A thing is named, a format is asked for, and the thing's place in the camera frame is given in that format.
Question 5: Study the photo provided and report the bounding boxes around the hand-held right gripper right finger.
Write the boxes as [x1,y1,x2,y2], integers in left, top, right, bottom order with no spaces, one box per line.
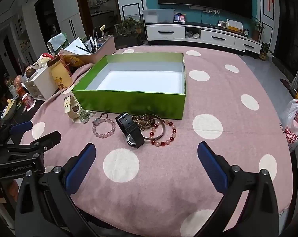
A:
[197,141,280,237]

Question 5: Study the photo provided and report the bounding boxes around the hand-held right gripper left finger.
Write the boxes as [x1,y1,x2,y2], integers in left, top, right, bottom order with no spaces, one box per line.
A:
[14,143,107,237]

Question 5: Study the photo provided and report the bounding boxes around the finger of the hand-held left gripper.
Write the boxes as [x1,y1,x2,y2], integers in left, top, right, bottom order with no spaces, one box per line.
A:
[6,131,62,153]
[0,121,34,145]

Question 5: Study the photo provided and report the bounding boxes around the cream wrist watch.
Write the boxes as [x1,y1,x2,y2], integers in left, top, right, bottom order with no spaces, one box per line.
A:
[63,95,84,124]

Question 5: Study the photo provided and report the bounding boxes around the gold flower brooch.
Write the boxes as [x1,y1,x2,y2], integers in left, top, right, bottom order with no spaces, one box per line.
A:
[80,111,96,124]

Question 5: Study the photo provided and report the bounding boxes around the red and pink bead bracelet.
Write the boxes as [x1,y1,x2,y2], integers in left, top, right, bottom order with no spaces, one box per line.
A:
[149,120,177,147]

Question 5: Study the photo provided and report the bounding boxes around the black wrist watch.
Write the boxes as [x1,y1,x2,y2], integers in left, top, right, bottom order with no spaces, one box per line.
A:
[115,112,145,149]

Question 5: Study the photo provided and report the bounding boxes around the silver bangle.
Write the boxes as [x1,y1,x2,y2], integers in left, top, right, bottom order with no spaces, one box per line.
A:
[139,114,166,140]

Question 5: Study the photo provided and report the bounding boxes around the brown wooden bead bracelet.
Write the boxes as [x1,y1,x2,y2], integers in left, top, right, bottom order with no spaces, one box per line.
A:
[132,115,156,131]

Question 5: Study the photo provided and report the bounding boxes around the green cardboard box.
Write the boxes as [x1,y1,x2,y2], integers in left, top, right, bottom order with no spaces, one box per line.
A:
[71,52,187,120]

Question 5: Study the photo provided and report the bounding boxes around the pink cup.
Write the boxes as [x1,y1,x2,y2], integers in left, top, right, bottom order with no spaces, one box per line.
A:
[22,94,35,109]

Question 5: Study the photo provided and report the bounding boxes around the white square box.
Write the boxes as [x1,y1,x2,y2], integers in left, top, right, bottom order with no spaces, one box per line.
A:
[23,67,58,101]

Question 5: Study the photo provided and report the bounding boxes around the yellow bear bottle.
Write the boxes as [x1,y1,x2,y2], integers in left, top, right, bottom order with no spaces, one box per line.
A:
[47,55,73,88]

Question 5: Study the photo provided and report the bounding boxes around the pink spotted tablecloth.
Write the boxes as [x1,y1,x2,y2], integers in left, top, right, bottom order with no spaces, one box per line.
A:
[20,45,298,237]

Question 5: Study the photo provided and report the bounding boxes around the yellow snack packet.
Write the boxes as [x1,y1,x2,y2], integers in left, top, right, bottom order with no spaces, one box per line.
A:
[62,54,85,68]

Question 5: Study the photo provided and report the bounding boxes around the green and white bag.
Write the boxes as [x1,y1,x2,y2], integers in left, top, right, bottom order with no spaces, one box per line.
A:
[47,33,68,56]

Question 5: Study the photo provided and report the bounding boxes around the white plastic shopping bag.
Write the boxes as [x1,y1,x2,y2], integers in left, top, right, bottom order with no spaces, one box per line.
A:
[279,97,298,153]

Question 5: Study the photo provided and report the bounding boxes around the white paper sheets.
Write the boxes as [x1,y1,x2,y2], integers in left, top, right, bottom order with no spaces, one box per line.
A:
[64,38,90,54]

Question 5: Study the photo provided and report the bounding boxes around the pink desk organizer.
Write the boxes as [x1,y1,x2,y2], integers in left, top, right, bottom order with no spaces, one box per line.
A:
[61,34,116,65]

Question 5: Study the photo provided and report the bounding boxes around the cluster of pens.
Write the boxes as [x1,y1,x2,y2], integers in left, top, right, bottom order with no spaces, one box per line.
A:
[86,27,100,53]

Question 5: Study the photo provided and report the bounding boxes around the small potted plant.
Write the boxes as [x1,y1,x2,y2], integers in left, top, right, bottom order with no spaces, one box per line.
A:
[259,42,274,61]

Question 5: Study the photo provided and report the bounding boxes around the bushy plant in dark planter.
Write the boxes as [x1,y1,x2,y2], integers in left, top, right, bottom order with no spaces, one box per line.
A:
[115,17,146,49]

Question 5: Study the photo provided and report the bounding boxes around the white television cabinet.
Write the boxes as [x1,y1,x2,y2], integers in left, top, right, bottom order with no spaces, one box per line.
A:
[145,21,262,54]

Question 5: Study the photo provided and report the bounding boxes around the tall potted plant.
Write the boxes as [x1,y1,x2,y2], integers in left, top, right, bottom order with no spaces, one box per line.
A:
[251,17,266,42]

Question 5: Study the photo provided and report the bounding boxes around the white desk calendar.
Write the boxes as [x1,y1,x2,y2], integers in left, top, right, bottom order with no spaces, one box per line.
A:
[227,19,244,32]

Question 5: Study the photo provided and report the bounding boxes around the clear plastic storage box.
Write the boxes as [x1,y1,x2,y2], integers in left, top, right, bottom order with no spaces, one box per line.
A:
[142,8,176,24]

